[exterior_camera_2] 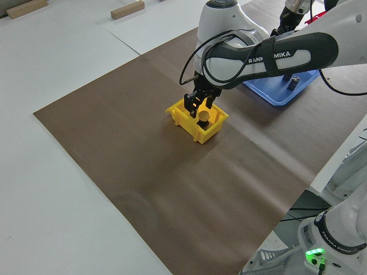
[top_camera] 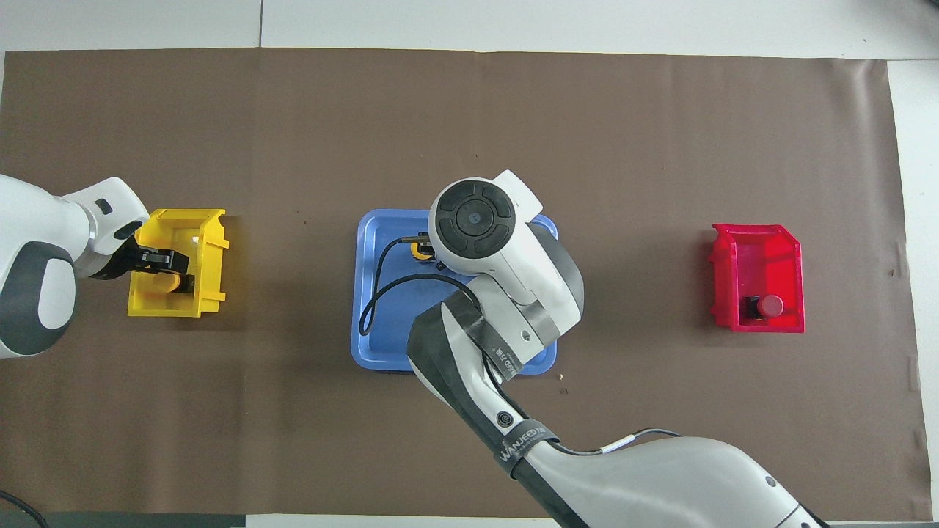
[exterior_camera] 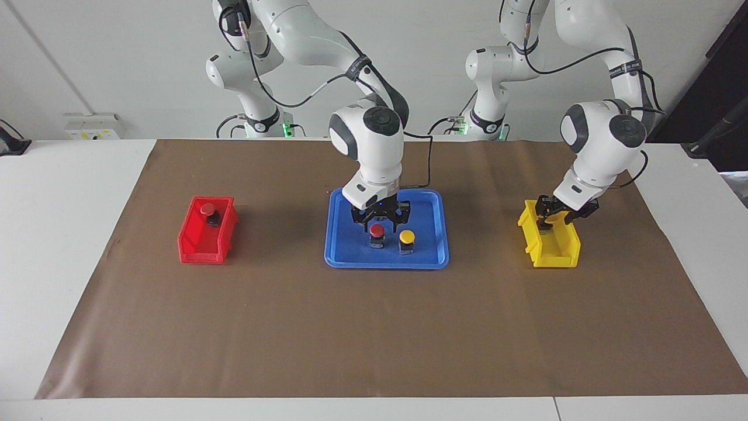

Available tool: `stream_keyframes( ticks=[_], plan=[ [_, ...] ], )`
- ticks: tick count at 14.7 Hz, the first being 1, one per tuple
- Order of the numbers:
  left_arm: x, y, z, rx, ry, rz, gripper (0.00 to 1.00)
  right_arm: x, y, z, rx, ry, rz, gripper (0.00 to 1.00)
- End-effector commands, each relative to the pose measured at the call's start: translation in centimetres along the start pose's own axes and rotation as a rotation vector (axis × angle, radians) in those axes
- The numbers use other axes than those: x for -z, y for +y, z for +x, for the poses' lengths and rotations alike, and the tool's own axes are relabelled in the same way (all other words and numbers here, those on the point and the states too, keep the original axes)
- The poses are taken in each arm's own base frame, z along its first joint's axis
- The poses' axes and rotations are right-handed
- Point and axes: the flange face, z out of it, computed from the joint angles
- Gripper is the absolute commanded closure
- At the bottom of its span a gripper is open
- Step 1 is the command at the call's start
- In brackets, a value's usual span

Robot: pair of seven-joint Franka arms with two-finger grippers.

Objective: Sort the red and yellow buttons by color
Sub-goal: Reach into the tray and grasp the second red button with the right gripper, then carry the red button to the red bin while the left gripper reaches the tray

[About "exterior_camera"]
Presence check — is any blue plastic tray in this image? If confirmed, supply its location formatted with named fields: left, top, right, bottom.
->
left=324, top=188, right=450, bottom=270

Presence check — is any red plastic bin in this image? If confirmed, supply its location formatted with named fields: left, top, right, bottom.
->
left=178, top=196, right=239, bottom=265

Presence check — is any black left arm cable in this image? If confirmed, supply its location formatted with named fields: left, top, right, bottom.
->
left=498, top=0, right=667, bottom=189

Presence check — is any black base cable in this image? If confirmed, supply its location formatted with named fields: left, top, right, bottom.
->
left=427, top=91, right=479, bottom=136
left=216, top=115, right=246, bottom=139

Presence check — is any brown paper mat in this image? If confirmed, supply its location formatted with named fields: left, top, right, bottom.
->
left=35, top=139, right=748, bottom=400

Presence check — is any black stand pole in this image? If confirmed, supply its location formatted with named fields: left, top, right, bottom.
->
left=681, top=98, right=748, bottom=158

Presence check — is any black device at table edge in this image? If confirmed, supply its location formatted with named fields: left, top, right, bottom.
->
left=0, top=120, right=33, bottom=157

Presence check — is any black left base cable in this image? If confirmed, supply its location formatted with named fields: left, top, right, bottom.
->
left=427, top=91, right=479, bottom=136

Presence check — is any black side panel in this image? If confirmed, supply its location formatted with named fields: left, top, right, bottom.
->
left=649, top=0, right=748, bottom=173

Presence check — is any yellow plastic bin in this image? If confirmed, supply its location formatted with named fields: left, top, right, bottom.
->
left=518, top=199, right=581, bottom=268

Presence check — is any white wall socket box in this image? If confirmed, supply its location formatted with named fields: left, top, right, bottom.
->
left=63, top=113, right=122, bottom=141

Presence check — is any black right base cable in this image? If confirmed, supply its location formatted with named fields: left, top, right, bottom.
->
left=216, top=115, right=246, bottom=139

